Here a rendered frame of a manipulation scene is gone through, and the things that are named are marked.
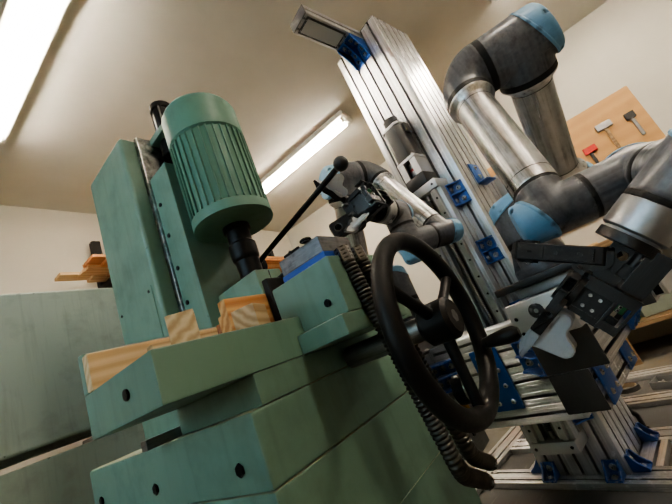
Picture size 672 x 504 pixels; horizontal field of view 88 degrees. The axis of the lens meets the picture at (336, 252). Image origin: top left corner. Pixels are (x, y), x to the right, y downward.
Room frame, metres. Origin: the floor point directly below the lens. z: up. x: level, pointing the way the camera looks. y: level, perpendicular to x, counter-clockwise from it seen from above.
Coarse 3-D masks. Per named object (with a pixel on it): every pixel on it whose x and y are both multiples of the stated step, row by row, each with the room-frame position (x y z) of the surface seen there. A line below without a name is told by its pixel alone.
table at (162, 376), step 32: (288, 320) 0.53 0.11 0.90; (352, 320) 0.50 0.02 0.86; (160, 352) 0.37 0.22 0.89; (192, 352) 0.40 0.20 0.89; (224, 352) 0.43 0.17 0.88; (256, 352) 0.47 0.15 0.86; (288, 352) 0.51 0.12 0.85; (128, 384) 0.40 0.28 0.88; (160, 384) 0.36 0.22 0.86; (192, 384) 0.39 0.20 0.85; (224, 384) 0.43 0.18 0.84; (96, 416) 0.46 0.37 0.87; (128, 416) 0.41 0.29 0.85
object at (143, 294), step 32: (128, 160) 0.73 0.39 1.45; (96, 192) 0.82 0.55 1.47; (128, 192) 0.73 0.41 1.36; (128, 224) 0.75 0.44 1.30; (128, 256) 0.77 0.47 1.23; (160, 256) 0.74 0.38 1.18; (128, 288) 0.79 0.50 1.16; (160, 288) 0.73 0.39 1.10; (128, 320) 0.81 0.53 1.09; (160, 320) 0.73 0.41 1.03; (160, 416) 0.79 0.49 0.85
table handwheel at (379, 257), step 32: (384, 256) 0.44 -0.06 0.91; (416, 256) 0.57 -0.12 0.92; (384, 288) 0.41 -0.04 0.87; (448, 288) 0.58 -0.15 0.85; (384, 320) 0.41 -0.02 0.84; (416, 320) 0.51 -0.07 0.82; (448, 320) 0.49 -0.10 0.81; (480, 320) 0.62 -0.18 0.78; (352, 352) 0.60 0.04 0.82; (384, 352) 0.57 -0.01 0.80; (416, 352) 0.41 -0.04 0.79; (448, 352) 0.52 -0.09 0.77; (480, 352) 0.60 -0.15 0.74; (416, 384) 0.41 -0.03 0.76; (480, 384) 0.57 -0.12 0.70; (448, 416) 0.43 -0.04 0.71; (480, 416) 0.48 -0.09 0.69
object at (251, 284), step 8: (256, 272) 0.66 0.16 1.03; (264, 272) 0.67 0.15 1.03; (272, 272) 0.69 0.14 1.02; (280, 272) 0.71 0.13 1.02; (240, 280) 0.68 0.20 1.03; (248, 280) 0.67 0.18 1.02; (256, 280) 0.66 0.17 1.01; (232, 288) 0.70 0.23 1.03; (240, 288) 0.69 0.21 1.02; (248, 288) 0.67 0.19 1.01; (256, 288) 0.66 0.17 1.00; (224, 296) 0.72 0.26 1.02; (232, 296) 0.70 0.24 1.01; (240, 296) 0.69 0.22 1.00
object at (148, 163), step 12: (144, 144) 0.76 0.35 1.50; (144, 156) 0.75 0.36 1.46; (156, 156) 0.78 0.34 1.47; (144, 168) 0.74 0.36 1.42; (156, 168) 0.77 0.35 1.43; (144, 180) 0.75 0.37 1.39; (156, 204) 0.75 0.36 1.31; (156, 216) 0.74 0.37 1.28; (168, 252) 0.74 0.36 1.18; (168, 264) 0.74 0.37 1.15; (180, 300) 0.74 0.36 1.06
